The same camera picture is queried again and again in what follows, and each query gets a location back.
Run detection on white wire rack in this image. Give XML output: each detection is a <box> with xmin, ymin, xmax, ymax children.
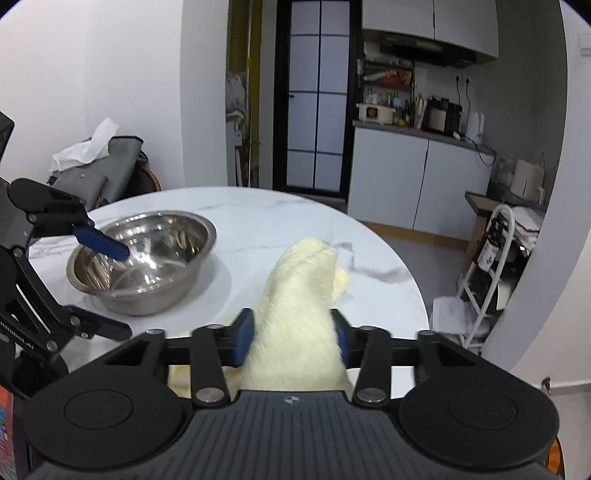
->
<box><xmin>456</xmin><ymin>204</ymin><xmax>516</xmax><ymax>350</ymax></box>

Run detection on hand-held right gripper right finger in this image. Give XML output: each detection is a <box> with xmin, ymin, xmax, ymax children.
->
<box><xmin>330</xmin><ymin>308</ymin><xmax>484</xmax><ymax>408</ymax></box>

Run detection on black kitchen shelf rack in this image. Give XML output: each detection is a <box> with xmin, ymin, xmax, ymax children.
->
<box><xmin>358</xmin><ymin>58</ymin><xmax>416</xmax><ymax>126</ymax></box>

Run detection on black framed glass door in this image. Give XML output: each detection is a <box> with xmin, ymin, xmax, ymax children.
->
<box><xmin>274</xmin><ymin>0</ymin><xmax>363</xmax><ymax>193</ymax></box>

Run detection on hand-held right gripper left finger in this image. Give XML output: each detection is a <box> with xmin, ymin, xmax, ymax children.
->
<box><xmin>104</xmin><ymin>308</ymin><xmax>256</xmax><ymax>408</ymax></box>

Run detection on grey backpack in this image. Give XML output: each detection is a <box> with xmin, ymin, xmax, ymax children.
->
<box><xmin>48</xmin><ymin>135</ymin><xmax>145</xmax><ymax>214</ymax></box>

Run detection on dark wine bottle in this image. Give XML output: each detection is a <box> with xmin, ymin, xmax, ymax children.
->
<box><xmin>477</xmin><ymin>217</ymin><xmax>507</xmax><ymax>271</ymax></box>

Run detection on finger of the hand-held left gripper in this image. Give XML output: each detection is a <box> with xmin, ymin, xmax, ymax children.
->
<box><xmin>11</xmin><ymin>248</ymin><xmax>134</xmax><ymax>356</ymax></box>
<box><xmin>6</xmin><ymin>178</ymin><xmax>130</xmax><ymax>262</ymax></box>

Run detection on dark chair with brown rim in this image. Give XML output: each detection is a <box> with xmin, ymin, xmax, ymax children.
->
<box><xmin>124</xmin><ymin>162</ymin><xmax>162</xmax><ymax>197</ymax></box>

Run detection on white papers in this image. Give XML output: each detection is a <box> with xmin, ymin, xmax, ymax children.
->
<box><xmin>431</xmin><ymin>295</ymin><xmax>477</xmax><ymax>334</ymax></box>

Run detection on black range hood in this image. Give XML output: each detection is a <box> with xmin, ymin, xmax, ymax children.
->
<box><xmin>379</xmin><ymin>33</ymin><xmax>479</xmax><ymax>69</ymax></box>

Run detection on white electric cooking pot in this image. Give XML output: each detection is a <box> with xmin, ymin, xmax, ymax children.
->
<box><xmin>356</xmin><ymin>102</ymin><xmax>394</xmax><ymax>126</ymax></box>

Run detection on black coffee machine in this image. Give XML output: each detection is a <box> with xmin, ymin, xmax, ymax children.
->
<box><xmin>424</xmin><ymin>95</ymin><xmax>463</xmax><ymax>135</ymax></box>

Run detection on white tissue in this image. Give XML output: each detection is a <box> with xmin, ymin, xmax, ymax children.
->
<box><xmin>50</xmin><ymin>117</ymin><xmax>120</xmax><ymax>173</ymax></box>

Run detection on white lower kitchen cabinet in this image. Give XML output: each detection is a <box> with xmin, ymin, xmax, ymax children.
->
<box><xmin>347</xmin><ymin>121</ymin><xmax>495</xmax><ymax>232</ymax></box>

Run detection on pale yellow towel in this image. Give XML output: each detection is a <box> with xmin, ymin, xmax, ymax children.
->
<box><xmin>168</xmin><ymin>237</ymin><xmax>354</xmax><ymax>398</ymax></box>

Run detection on grey upper kitchen cabinets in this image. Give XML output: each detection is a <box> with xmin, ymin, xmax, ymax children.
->
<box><xmin>361</xmin><ymin>0</ymin><xmax>500</xmax><ymax>59</ymax></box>

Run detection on white electric kettle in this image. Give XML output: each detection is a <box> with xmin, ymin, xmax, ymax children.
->
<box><xmin>465</xmin><ymin>112</ymin><xmax>486</xmax><ymax>144</ymax></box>

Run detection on stainless steel bowl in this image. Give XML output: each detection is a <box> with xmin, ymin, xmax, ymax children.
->
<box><xmin>66</xmin><ymin>210</ymin><xmax>218</xmax><ymax>317</ymax></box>

